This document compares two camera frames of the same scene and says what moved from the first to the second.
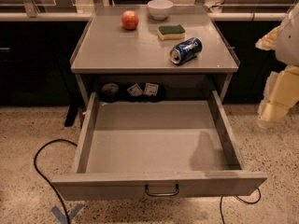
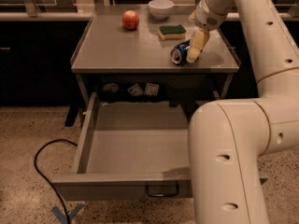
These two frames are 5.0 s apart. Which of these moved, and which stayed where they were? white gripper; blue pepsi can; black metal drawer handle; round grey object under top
Moved: white gripper
Stayed: black metal drawer handle; blue pepsi can; round grey object under top
